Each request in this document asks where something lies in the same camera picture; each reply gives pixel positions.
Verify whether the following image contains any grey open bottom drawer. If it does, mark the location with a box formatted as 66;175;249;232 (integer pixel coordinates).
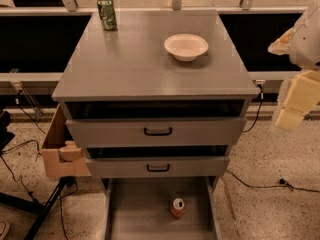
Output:
102;177;222;240

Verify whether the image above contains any black floor cable right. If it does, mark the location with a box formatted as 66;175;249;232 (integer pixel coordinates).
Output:
225;169;320;194

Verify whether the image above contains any green soda can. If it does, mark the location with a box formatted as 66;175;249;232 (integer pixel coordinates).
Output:
97;0;117;31

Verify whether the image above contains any red coke can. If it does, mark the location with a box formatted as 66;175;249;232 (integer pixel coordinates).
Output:
170;198;186;219

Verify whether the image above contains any black tripod stand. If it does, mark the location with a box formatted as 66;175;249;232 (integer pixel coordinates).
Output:
0;176;77;240

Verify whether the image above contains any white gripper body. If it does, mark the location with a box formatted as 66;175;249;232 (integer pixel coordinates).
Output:
284;70;320;115

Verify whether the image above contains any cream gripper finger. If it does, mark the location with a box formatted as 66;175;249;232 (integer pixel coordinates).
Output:
268;28;292;56
275;109;304;131

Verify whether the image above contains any metal railing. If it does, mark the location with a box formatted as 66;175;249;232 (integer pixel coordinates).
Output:
0;0;320;97

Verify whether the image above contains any grey top drawer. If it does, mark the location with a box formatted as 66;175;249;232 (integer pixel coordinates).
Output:
66;118;245;148

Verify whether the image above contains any black cabinet power cable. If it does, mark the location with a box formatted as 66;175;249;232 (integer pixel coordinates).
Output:
242;82;264;134

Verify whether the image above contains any grey drawer cabinet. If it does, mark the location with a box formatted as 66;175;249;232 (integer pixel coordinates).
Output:
51;9;261;185

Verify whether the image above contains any cardboard box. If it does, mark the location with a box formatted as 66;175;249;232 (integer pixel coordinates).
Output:
41;106;90;177

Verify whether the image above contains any black floor cable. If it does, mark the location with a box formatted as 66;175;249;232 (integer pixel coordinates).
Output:
0;90;48;202
225;169;320;194

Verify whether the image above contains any grey middle drawer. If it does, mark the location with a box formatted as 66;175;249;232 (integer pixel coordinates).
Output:
86;156;230;178

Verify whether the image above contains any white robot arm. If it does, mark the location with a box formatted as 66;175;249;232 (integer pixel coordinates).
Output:
268;0;320;134

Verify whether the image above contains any white bowl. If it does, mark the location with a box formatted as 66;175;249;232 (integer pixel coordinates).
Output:
164;34;209;62

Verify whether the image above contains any black floor cable left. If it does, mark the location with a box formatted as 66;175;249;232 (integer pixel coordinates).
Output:
0;90;48;202

